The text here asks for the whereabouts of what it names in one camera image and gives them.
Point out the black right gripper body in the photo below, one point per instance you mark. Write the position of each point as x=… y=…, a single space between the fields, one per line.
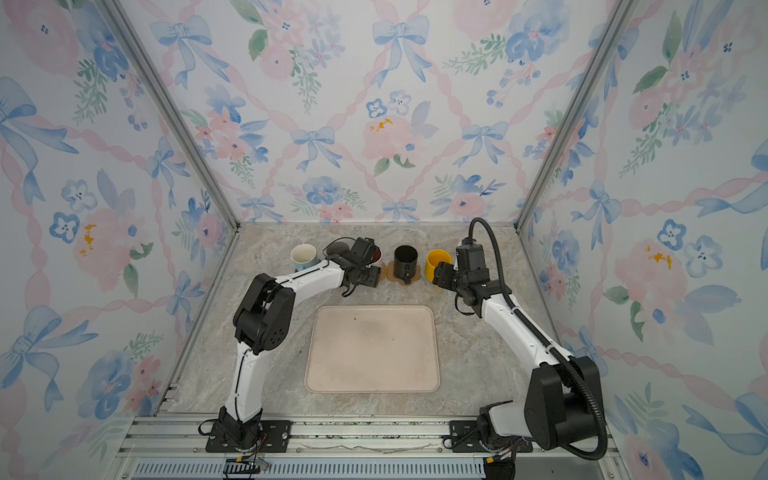
x=450 y=279

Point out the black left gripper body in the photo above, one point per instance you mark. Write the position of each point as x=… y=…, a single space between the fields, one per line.
x=371 y=276

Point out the yellow mug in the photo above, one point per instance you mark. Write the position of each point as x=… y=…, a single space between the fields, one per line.
x=433 y=260

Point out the cork paw print coaster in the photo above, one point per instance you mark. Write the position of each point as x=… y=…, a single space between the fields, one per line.
x=390 y=275

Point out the black mug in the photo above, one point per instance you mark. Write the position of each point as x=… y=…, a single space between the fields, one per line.
x=405 y=267

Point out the light blue mug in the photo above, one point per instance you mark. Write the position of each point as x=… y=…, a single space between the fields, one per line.
x=304 y=256

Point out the red mug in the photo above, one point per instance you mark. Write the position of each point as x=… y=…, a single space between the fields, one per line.
x=376 y=256

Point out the grey mug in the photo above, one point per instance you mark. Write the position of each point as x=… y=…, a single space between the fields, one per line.
x=338 y=247

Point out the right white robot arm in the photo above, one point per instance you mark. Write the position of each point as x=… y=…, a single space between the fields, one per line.
x=562 y=406

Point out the beige serving tray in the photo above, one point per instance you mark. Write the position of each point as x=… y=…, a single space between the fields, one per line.
x=373 y=349

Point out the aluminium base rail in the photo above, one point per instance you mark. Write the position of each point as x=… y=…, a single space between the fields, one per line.
x=173 y=446

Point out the aluminium corner frame post right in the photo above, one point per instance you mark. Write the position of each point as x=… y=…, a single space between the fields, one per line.
x=612 y=32

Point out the aluminium corner frame post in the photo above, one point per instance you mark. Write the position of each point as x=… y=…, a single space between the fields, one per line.
x=612 y=32
x=117 y=19

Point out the aluminium corner frame post left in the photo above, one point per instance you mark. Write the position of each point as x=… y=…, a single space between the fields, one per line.
x=117 y=19

